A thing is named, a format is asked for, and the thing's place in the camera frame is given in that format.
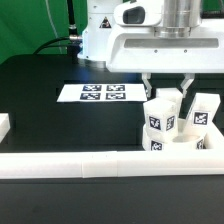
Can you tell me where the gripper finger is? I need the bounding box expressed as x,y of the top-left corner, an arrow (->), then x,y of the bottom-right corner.
142,73 -> 152,98
180,73 -> 195,97

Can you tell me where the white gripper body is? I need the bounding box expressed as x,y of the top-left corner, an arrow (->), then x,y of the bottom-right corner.
106,19 -> 224,73

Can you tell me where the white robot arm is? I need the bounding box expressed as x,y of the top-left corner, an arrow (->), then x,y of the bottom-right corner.
78,0 -> 224,90

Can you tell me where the white marker sheet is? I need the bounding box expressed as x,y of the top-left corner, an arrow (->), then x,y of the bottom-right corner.
57,83 -> 147,102

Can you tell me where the white U-shaped fence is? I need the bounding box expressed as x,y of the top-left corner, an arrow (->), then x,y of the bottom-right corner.
0,125 -> 224,179

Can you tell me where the white fence piece left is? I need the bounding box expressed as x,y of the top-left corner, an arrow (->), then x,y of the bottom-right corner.
0,113 -> 10,143

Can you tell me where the black cable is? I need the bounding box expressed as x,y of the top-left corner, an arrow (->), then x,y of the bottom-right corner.
33,0 -> 83,56

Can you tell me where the grey cable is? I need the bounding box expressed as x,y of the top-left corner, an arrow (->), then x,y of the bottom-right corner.
44,0 -> 64,54

